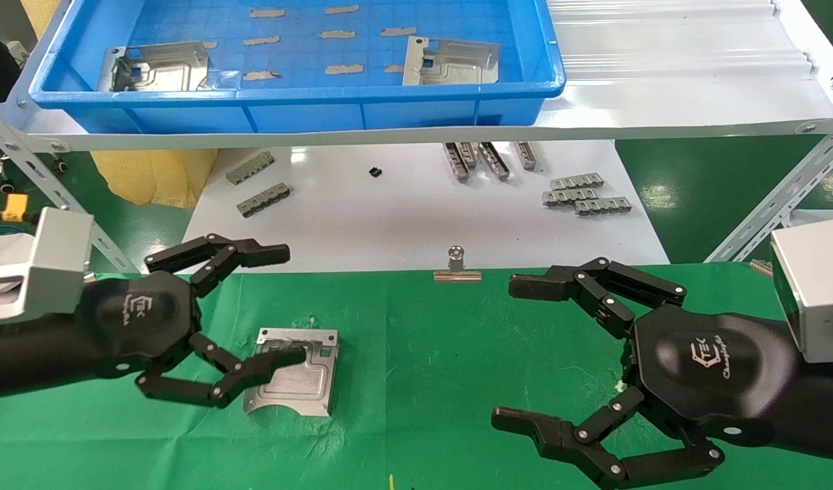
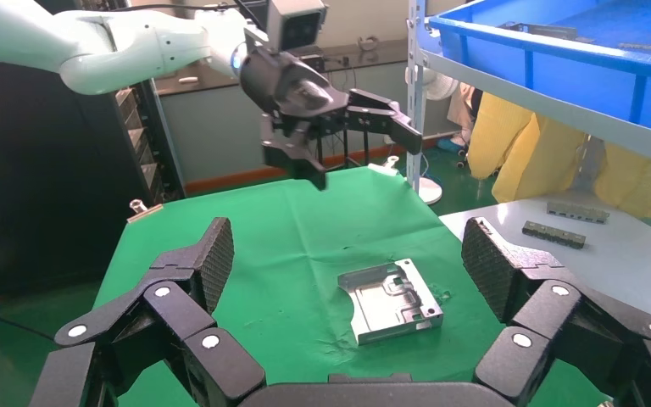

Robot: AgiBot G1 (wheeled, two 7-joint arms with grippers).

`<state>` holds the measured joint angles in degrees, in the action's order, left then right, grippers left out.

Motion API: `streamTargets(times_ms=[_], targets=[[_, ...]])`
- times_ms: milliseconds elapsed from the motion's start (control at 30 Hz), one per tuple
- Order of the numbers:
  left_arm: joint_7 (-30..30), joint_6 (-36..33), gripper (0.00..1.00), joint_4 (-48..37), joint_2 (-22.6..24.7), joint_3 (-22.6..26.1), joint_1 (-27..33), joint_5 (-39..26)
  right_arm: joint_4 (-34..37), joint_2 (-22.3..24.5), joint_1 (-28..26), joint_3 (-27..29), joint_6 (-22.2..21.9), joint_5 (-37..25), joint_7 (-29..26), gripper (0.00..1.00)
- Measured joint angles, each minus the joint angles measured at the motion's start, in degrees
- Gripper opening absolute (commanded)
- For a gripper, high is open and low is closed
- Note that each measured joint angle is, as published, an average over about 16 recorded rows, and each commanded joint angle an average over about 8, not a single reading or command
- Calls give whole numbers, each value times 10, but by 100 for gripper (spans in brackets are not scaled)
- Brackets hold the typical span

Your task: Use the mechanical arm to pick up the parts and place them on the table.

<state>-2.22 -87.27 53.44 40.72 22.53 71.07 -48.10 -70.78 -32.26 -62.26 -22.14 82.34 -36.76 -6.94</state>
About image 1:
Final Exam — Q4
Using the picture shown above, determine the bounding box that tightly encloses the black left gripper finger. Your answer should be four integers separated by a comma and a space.
136, 332, 307, 409
144, 233, 291, 298

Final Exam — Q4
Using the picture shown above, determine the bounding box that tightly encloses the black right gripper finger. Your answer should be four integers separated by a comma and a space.
491, 386, 725, 490
508, 257, 687, 340

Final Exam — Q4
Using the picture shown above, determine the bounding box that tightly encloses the yellow mesh cloth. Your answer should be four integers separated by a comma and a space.
90, 148, 218, 209

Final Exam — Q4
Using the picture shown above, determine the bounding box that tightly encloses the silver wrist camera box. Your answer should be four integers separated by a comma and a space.
770, 219, 833, 366
0, 208, 94, 324

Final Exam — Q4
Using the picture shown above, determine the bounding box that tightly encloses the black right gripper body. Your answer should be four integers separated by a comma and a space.
623, 304, 798, 448

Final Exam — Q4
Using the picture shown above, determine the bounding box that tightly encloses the blue plastic bin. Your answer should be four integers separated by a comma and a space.
29, 0, 567, 135

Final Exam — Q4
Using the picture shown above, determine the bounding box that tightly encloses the silver metal plate part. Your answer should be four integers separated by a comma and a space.
243, 328, 340, 417
98, 41, 213, 93
402, 36, 502, 86

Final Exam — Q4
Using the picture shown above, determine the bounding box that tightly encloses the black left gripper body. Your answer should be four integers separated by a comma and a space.
83, 271, 203, 376

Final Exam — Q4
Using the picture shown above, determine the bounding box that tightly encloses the silver binder clip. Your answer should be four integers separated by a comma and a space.
434, 245, 483, 282

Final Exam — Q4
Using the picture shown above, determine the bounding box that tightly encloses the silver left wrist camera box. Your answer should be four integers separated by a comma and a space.
0, 208, 94, 324

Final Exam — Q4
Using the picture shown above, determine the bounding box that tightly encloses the green cloth mat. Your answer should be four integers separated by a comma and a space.
0, 262, 833, 490

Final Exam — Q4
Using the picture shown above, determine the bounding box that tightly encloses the white metal shelf board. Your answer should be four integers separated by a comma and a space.
0, 0, 833, 152

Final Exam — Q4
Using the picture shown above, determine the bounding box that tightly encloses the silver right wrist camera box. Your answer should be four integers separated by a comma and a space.
770, 219, 833, 366

